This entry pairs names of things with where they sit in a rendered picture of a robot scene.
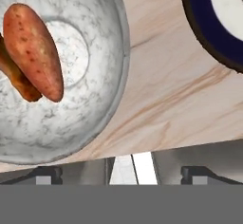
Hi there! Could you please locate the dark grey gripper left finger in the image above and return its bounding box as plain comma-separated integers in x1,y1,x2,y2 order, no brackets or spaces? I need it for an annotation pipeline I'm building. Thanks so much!
1,165,64,186

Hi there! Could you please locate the orange sweet potato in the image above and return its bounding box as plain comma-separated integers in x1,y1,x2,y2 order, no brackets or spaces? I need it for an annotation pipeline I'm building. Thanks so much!
2,2,65,103

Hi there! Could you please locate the white marble bowl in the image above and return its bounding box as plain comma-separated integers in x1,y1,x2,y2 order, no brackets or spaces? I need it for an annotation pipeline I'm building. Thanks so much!
0,0,132,166

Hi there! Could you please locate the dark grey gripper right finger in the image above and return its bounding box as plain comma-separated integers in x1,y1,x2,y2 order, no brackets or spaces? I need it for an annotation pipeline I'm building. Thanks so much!
180,165,243,186

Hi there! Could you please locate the grey cupboard front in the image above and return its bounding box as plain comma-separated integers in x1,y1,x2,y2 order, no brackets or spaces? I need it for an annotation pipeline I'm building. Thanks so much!
0,157,116,186
150,139,243,186

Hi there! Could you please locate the brown chicken drumstick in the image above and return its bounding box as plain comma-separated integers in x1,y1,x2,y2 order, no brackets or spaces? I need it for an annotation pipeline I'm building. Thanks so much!
0,32,44,103

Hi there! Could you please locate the dark blue rimmed white plate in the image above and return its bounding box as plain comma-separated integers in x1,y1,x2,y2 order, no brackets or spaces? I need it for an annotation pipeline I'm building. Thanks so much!
178,0,243,75

